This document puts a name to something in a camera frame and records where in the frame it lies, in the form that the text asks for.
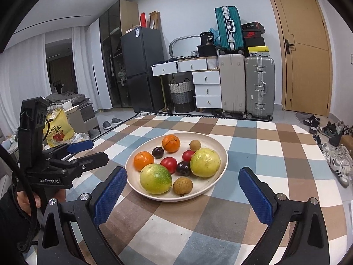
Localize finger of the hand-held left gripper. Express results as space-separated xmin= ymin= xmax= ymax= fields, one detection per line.
xmin=44 ymin=140 xmax=94 ymax=161
xmin=48 ymin=151 xmax=109 ymax=178

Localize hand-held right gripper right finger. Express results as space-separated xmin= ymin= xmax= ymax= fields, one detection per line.
xmin=238 ymin=167 xmax=338 ymax=265

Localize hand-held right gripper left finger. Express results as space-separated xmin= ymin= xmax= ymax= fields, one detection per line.
xmin=36 ymin=166 xmax=128 ymax=265

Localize orange mandarin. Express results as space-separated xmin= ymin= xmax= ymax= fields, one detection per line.
xmin=134 ymin=151 xmax=154 ymax=172
xmin=162 ymin=134 xmax=181 ymax=153

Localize green striped guava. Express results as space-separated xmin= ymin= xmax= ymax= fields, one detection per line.
xmin=139 ymin=163 xmax=173 ymax=195

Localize large yellow guava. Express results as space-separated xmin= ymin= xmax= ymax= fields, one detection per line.
xmin=190 ymin=148 xmax=221 ymax=178

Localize large red tomato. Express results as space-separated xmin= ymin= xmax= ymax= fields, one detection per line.
xmin=160 ymin=157 xmax=177 ymax=174

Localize white round plate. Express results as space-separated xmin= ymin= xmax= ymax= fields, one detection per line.
xmin=125 ymin=132 xmax=228 ymax=201

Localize large brown longan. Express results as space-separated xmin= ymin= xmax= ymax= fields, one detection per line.
xmin=173 ymin=177 xmax=193 ymax=196

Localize person's left forearm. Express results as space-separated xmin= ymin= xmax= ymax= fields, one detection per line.
xmin=0 ymin=190 xmax=36 ymax=257

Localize person's left hand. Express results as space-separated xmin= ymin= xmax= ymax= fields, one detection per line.
xmin=16 ymin=189 xmax=67 ymax=220

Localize clear plastic snack bag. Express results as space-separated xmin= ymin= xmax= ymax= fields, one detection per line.
xmin=70 ymin=132 xmax=89 ymax=144

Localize grey nightstand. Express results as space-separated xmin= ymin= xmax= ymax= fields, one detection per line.
xmin=66 ymin=105 xmax=101 ymax=141

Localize yellow snack bag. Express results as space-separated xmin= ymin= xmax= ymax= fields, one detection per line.
xmin=45 ymin=108 xmax=75 ymax=147

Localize checkered tablecloth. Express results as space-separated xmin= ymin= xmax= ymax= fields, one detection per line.
xmin=23 ymin=114 xmax=353 ymax=265

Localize grey bedding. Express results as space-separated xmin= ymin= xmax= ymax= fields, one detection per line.
xmin=45 ymin=93 xmax=93 ymax=108

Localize white wardrobe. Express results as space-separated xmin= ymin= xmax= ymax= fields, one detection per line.
xmin=87 ymin=19 xmax=113 ymax=110

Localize pile of shoes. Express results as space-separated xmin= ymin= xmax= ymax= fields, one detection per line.
xmin=295 ymin=112 xmax=353 ymax=188

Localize dark glass cabinet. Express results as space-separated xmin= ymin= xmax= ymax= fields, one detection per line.
xmin=99 ymin=0 xmax=140 ymax=109

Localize dark grey refrigerator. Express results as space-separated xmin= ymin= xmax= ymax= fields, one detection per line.
xmin=120 ymin=27 xmax=166 ymax=113

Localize silver suitcase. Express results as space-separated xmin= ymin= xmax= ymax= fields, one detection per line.
xmin=244 ymin=56 xmax=276 ymax=120

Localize woven laundry basket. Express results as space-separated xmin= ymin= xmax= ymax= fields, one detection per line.
xmin=168 ymin=78 xmax=196 ymax=114

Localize beige suitcase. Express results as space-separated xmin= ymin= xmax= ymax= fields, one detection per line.
xmin=218 ymin=54 xmax=247 ymax=118

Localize white drawer desk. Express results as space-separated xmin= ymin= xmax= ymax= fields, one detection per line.
xmin=151 ymin=58 xmax=222 ymax=109

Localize wooden door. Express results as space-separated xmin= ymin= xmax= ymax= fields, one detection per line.
xmin=262 ymin=0 xmax=331 ymax=116

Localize yellow black shoe box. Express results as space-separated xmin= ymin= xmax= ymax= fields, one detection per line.
xmin=248 ymin=46 xmax=269 ymax=57

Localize cardboard box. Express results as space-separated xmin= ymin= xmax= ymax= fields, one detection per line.
xmin=149 ymin=11 xmax=161 ymax=30

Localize black crate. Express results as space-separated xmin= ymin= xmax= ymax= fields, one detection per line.
xmin=196 ymin=45 xmax=218 ymax=58

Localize plain black shoe box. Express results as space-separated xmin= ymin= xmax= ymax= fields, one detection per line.
xmin=245 ymin=37 xmax=266 ymax=47

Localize red black shoe box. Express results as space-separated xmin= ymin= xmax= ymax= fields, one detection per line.
xmin=242 ymin=22 xmax=265 ymax=38

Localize black printed box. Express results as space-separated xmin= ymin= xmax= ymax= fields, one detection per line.
xmin=200 ymin=32 xmax=216 ymax=46

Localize teal suitcase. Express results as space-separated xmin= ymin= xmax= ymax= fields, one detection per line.
xmin=214 ymin=6 xmax=244 ymax=54

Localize black cable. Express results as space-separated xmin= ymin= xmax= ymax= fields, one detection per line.
xmin=0 ymin=145 xmax=39 ymax=253

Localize curved metal frame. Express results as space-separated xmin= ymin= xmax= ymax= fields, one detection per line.
xmin=169 ymin=34 xmax=200 ymax=60

